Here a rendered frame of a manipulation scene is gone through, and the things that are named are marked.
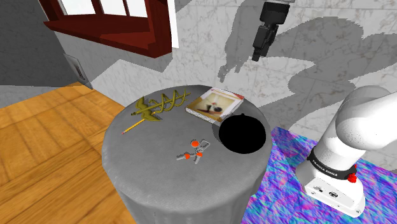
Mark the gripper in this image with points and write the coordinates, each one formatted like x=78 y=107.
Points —
x=273 y=14

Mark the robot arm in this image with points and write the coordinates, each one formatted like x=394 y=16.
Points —
x=353 y=130

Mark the book with picture cover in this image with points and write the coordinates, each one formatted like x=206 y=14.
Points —
x=214 y=104

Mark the black ball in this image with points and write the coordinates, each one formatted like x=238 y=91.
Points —
x=242 y=135

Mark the keys with orange caps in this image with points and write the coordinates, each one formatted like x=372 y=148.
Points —
x=195 y=144

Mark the gold winged spiral ornament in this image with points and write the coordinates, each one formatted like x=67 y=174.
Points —
x=149 y=109

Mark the red framed window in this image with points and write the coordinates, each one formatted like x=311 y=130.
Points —
x=124 y=34

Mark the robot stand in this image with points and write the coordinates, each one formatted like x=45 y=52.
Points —
x=279 y=186

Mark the yellow pencil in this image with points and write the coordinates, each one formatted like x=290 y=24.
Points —
x=133 y=126

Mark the grey round pouf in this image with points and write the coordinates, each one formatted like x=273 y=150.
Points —
x=155 y=183

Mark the grey wall vent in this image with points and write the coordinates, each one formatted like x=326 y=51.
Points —
x=77 y=69

